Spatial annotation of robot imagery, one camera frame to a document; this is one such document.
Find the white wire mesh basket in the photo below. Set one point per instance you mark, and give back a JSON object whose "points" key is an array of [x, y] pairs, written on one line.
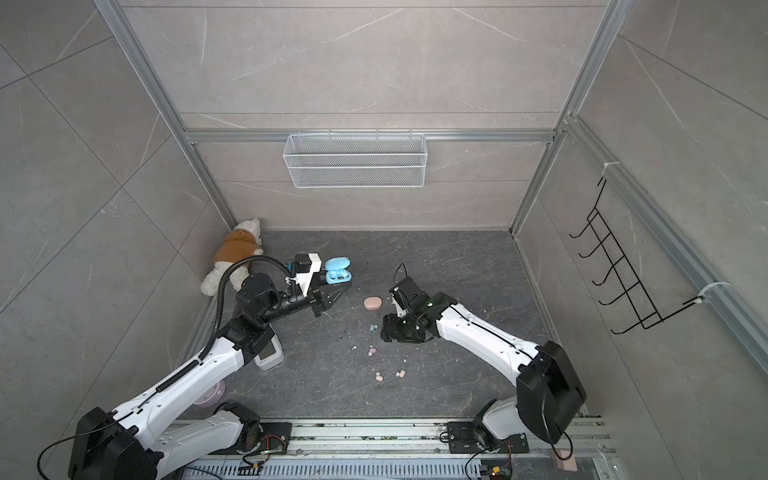
{"points": [[356, 160]]}

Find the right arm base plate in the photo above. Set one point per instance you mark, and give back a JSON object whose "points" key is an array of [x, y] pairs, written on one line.
{"points": [[468, 441]]}

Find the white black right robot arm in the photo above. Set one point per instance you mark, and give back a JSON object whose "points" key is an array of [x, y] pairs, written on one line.
{"points": [[548, 391]]}

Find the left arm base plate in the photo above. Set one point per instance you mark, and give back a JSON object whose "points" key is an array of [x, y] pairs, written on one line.
{"points": [[272, 437]]}

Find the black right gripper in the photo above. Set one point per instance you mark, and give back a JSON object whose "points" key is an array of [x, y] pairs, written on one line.
{"points": [[390, 330]]}

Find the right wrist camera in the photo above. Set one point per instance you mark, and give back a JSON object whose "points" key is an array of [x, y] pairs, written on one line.
{"points": [[408, 297]]}

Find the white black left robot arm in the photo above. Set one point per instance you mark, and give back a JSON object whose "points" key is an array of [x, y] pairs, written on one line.
{"points": [[134, 441]]}

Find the black wire hook rack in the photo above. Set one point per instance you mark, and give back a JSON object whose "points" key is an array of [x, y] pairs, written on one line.
{"points": [[637, 294]]}

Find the white teddy bear brown hoodie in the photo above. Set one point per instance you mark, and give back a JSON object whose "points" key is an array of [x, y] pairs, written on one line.
{"points": [[242, 242]]}

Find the aluminium rail front frame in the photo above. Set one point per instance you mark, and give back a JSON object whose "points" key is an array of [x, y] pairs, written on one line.
{"points": [[406, 448]]}

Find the white digital scale device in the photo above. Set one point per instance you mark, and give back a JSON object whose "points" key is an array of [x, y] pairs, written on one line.
{"points": [[270, 356]]}

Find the pink earbud charging case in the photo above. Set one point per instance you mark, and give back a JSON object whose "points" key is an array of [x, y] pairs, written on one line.
{"points": [[373, 303]]}

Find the purple round container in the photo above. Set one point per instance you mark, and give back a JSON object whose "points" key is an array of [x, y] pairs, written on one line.
{"points": [[212, 396]]}

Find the blue earbud charging case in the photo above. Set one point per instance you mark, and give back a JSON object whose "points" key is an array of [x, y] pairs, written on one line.
{"points": [[337, 270]]}

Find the pink eraser block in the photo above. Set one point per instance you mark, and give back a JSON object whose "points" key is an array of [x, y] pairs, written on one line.
{"points": [[566, 464]]}

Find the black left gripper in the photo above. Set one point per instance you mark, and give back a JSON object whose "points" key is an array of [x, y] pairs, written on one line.
{"points": [[316, 297]]}

